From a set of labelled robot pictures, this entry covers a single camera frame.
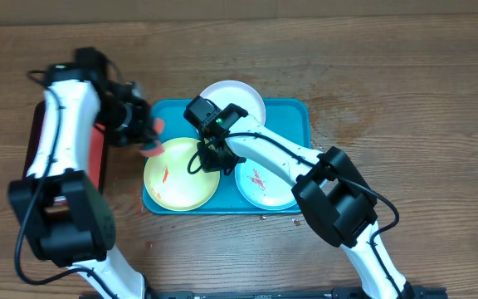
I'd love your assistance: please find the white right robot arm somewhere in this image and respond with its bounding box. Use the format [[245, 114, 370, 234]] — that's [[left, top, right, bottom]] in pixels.
[[191, 113, 415, 298]]

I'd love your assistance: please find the yellow plate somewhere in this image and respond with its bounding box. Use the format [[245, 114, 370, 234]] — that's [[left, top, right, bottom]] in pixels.
[[144, 137, 221, 212]]

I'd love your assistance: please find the light blue plate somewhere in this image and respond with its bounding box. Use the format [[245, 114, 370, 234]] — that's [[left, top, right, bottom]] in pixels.
[[234, 160, 296, 211]]

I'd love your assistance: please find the orange sponge with green pad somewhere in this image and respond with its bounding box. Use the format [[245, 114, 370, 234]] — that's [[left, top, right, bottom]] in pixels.
[[139, 118, 165, 157]]

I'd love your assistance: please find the black tray with red liquid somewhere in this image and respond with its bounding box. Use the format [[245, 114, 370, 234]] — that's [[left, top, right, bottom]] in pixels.
[[22, 101, 108, 194]]

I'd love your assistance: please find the blue plastic tray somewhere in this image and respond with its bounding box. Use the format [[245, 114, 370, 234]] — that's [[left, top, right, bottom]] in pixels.
[[152, 98, 312, 214]]

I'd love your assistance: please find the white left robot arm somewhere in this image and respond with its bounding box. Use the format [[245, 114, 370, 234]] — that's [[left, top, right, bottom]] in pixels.
[[8, 62, 163, 298]]

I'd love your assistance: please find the white plate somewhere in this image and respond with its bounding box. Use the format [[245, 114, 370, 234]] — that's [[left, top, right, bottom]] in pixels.
[[199, 80, 266, 125]]

